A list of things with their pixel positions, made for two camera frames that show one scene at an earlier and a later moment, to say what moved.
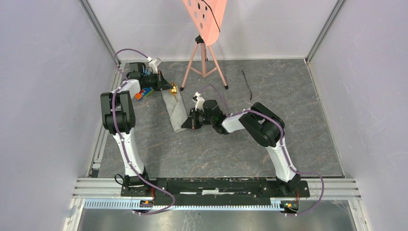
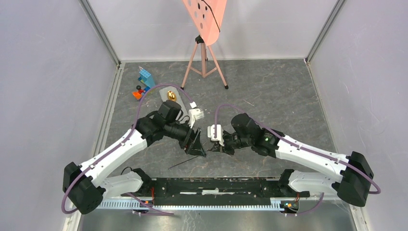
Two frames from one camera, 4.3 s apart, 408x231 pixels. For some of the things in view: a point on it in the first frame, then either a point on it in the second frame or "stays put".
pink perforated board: [208, 16] stays put
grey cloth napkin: [176, 111] stays put
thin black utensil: [245, 77] -> [184, 161]
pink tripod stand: [199, 39] stays put
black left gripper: [159, 81] -> [191, 139]
